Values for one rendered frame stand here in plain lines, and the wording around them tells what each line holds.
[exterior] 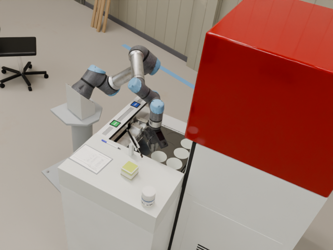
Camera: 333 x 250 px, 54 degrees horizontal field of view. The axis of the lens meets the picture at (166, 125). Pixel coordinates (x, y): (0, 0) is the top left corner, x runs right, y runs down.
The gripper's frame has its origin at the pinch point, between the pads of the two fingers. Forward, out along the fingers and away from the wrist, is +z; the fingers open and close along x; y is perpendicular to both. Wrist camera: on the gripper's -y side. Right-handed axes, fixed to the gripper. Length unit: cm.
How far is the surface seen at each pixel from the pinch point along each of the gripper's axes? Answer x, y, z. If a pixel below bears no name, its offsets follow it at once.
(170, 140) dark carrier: -20.5, 10.4, 7.4
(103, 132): 18.4, 30.7, 1.6
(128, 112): -5.9, 42.4, 1.7
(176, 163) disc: -11.4, -9.6, 7.3
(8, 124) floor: 54, 183, 97
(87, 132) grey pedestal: 16, 65, 30
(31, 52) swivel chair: 9, 239, 51
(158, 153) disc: -6.3, 3.2, 7.3
